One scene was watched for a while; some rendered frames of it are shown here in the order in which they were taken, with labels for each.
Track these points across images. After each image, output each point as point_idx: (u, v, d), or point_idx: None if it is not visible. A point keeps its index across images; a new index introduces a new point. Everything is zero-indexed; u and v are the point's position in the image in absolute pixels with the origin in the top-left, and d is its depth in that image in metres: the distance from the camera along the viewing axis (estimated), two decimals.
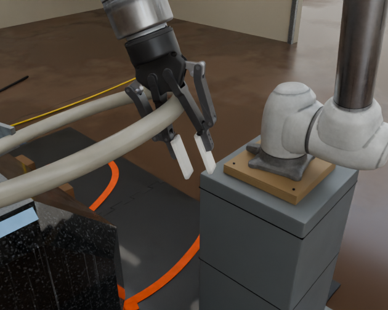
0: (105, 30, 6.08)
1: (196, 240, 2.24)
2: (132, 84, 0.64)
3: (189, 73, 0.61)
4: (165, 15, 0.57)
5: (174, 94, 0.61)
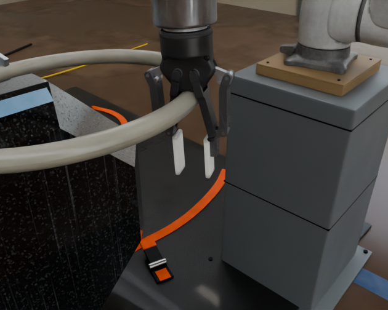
0: (109, 5, 5.94)
1: (214, 185, 2.10)
2: (153, 70, 0.61)
3: (217, 80, 0.59)
4: (211, 18, 0.54)
5: (196, 96, 0.60)
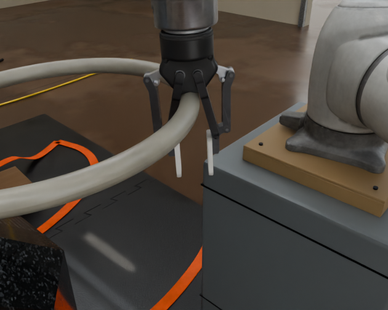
0: (96, 13, 5.51)
1: (197, 257, 1.66)
2: (151, 74, 0.59)
3: (218, 78, 0.60)
4: (217, 18, 0.55)
5: (200, 96, 0.60)
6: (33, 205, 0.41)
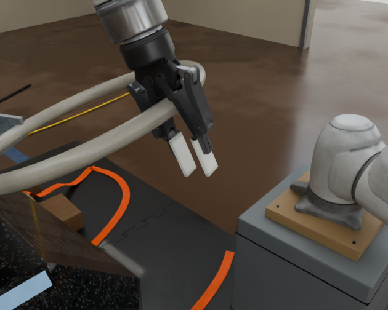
0: None
1: (218, 272, 2.04)
2: (133, 83, 0.65)
3: (182, 79, 0.59)
4: (153, 21, 0.55)
5: (168, 98, 0.61)
6: (76, 161, 0.56)
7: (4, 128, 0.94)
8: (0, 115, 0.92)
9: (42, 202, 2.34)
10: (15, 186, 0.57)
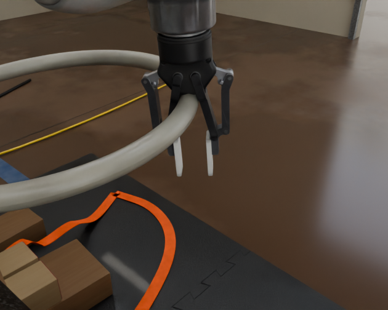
0: (122, 23, 5.07)
1: None
2: (150, 75, 0.59)
3: (217, 80, 0.59)
4: (214, 20, 0.54)
5: (198, 98, 0.59)
6: (135, 163, 0.48)
7: None
8: None
9: (48, 255, 1.53)
10: (55, 196, 0.44)
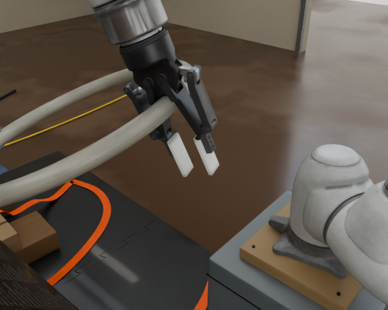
0: (101, 37, 5.74)
1: (201, 299, 1.89)
2: (130, 84, 0.64)
3: (185, 79, 0.59)
4: (155, 22, 0.54)
5: (170, 99, 0.60)
6: (77, 167, 0.54)
7: None
8: None
9: (15, 221, 2.20)
10: (13, 197, 0.54)
